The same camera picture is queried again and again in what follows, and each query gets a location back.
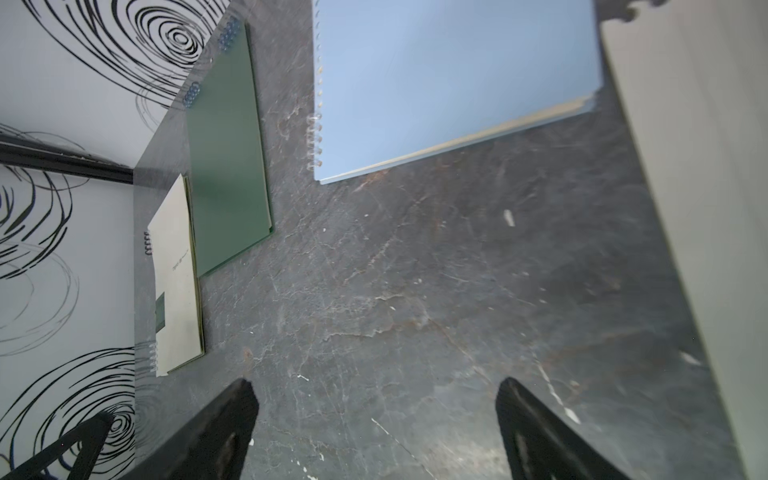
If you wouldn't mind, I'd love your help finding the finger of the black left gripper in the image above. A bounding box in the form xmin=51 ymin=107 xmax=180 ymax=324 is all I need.
xmin=2 ymin=412 xmax=114 ymax=480

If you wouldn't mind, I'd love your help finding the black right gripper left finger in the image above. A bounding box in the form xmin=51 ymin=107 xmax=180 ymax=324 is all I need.
xmin=124 ymin=378 xmax=259 ymax=480

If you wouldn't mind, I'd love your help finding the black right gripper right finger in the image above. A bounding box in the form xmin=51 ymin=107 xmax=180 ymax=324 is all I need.
xmin=495 ymin=377 xmax=628 ymax=480

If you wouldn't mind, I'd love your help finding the light blue spiral notebook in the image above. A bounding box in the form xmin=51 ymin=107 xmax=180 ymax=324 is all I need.
xmin=309 ymin=0 xmax=603 ymax=184

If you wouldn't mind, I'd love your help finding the torn lined paper page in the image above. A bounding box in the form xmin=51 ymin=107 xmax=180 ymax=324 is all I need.
xmin=601 ymin=1 xmax=767 ymax=479

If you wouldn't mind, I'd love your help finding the beige spiral notebook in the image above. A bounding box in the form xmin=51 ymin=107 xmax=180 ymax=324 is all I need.
xmin=148 ymin=175 xmax=205 ymax=377

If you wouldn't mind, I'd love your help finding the green spiral notepad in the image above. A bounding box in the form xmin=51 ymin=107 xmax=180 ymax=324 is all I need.
xmin=183 ymin=17 xmax=273 ymax=276

